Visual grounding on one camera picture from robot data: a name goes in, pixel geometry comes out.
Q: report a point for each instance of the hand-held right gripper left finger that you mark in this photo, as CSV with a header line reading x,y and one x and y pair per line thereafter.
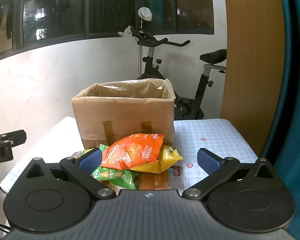
x,y
91,158

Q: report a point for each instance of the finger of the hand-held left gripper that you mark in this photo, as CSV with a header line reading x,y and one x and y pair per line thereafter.
x,y
15,137

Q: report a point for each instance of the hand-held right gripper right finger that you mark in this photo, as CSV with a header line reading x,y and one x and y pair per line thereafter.
x,y
207,161

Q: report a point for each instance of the dark green snack packet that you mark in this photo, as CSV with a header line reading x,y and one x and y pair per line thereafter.
x,y
81,153

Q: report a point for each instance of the green snack bag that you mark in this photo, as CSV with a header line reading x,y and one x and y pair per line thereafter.
x,y
115,177

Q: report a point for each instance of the brown and teal snack packet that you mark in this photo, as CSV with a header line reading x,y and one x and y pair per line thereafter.
x,y
178,172

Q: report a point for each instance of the orange snack stick packet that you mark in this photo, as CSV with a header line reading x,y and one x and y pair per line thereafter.
x,y
112,187

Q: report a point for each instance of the yellow snack bag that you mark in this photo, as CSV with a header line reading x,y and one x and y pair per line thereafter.
x,y
167,158

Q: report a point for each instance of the orange snack bag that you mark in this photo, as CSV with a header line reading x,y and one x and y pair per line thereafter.
x,y
132,152

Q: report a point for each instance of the brown cardboard box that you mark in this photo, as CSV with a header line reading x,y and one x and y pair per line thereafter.
x,y
130,135

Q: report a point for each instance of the checkered tablecloth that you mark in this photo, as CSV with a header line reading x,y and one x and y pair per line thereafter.
x,y
215,135

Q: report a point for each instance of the black exercise bike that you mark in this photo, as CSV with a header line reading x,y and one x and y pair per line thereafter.
x,y
152,80

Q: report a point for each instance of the wooden door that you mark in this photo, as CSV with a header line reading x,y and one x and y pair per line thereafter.
x,y
252,67

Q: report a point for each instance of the metal pole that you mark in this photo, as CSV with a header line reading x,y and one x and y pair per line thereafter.
x,y
139,60

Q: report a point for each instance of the teal curtain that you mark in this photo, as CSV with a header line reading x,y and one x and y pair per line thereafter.
x,y
295,67

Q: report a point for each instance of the crumpled white tissue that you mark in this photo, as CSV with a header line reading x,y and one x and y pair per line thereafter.
x,y
126,32

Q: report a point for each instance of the dark framed window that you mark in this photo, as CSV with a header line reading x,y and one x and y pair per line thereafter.
x,y
102,7

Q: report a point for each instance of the white plastic bag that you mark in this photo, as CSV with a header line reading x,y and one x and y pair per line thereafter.
x,y
145,13

